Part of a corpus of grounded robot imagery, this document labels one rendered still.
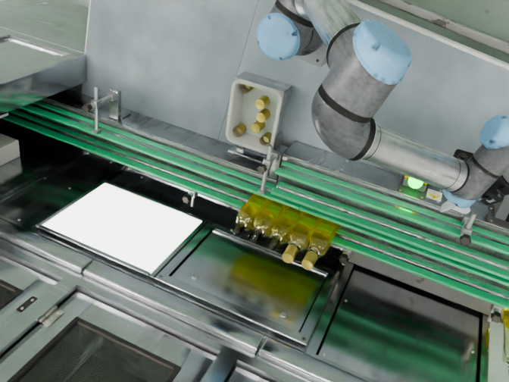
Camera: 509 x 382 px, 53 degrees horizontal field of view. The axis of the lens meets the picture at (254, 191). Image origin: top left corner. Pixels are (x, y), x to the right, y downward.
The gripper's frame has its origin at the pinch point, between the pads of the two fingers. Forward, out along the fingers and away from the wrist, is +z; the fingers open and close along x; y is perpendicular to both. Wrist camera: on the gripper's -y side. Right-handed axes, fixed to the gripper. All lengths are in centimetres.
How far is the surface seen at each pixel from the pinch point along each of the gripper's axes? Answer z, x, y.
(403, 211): 13.0, -6.1, -2.3
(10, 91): 59, -27, -120
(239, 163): 48, -7, -46
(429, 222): 8.8, -6.8, 4.2
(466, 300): 22.5, -13.4, 34.0
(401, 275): 31.9, -14.6, 15.9
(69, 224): 60, -52, -80
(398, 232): 18.1, -9.9, 1.7
